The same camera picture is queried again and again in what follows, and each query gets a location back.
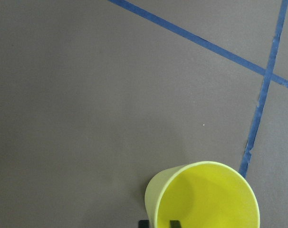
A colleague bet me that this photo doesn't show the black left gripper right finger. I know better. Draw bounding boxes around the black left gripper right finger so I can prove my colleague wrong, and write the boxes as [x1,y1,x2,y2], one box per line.
[170,220,181,228]

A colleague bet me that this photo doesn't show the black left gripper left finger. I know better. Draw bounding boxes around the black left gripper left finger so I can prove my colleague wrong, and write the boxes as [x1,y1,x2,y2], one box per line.
[138,220,150,228]

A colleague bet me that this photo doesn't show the yellow paper cup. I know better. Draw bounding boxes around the yellow paper cup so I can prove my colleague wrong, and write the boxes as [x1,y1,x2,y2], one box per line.
[144,161,260,228]

